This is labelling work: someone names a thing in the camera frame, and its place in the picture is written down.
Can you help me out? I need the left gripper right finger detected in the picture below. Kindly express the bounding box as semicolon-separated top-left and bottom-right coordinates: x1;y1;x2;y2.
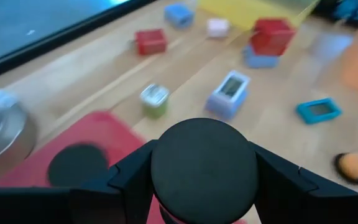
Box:
249;141;358;224

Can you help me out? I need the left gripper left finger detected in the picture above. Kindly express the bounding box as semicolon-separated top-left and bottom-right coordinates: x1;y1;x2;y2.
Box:
0;139;163;224

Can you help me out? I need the orange bottle black cap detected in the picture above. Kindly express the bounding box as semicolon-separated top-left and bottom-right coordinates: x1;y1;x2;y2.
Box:
333;151;358;185

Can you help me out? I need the small bottle black cap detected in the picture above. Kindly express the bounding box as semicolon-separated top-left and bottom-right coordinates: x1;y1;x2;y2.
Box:
150;117;259;224
47;142;110;188

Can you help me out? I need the teal digital clock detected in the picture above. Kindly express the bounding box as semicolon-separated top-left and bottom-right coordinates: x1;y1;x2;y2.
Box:
295;97;343;125

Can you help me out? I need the green white charger cube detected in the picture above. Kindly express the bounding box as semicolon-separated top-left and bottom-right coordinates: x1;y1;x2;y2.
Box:
139;83;170;119

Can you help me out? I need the lavender digital clock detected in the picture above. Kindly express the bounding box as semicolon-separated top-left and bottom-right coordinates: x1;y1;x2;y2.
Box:
204;70;251;121

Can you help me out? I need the lavender charger cube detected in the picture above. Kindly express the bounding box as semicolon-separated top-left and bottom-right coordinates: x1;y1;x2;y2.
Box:
242;45;280;69
163;2;195;29

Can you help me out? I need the red charger cube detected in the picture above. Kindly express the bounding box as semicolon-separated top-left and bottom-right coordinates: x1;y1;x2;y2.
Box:
249;17;297;57
134;28;168;57

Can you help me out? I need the pink charger cube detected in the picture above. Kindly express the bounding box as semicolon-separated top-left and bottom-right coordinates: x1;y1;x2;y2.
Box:
206;17;231;39

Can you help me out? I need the red plastic tray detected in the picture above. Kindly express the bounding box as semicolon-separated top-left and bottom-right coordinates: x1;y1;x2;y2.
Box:
0;111;249;224

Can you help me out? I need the silver lamp base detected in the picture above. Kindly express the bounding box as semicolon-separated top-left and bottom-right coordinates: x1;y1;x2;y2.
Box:
0;88;39;170

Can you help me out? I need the yellow plastic tray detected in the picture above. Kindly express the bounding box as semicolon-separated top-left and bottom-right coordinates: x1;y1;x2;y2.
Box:
197;0;321;32

